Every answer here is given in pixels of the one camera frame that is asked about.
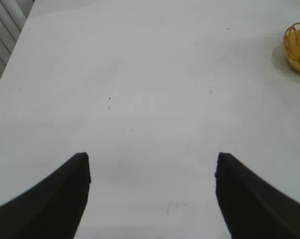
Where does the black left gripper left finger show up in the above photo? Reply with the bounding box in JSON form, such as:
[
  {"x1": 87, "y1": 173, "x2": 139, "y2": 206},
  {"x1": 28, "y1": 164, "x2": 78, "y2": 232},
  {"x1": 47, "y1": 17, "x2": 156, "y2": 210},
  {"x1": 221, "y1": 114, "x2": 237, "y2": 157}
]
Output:
[{"x1": 0, "y1": 151, "x2": 92, "y2": 239}]

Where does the yellow woven wicker basket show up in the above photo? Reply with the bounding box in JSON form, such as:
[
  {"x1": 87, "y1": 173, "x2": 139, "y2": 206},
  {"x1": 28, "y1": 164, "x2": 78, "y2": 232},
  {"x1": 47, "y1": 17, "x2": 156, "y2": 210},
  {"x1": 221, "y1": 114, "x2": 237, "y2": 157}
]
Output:
[{"x1": 283, "y1": 21, "x2": 300, "y2": 77}]

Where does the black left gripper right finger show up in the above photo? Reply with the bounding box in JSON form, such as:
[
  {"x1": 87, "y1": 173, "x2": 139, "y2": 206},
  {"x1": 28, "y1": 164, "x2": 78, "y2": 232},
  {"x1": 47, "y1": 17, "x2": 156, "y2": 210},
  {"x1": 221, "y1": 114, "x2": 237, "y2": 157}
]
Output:
[{"x1": 214, "y1": 152, "x2": 300, "y2": 239}]

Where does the white slatted panel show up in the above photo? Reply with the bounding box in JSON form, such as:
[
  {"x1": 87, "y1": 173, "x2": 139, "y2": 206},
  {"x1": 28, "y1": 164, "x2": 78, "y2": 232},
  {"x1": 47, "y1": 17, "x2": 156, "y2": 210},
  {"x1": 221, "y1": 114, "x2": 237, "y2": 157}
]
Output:
[{"x1": 0, "y1": 0, "x2": 36, "y2": 103}]

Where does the clear round plastic mat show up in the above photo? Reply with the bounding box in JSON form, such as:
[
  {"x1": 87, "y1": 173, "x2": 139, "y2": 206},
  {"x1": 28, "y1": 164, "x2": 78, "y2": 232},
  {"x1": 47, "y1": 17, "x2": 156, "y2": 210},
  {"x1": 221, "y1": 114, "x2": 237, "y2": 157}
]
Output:
[{"x1": 271, "y1": 42, "x2": 300, "y2": 87}]

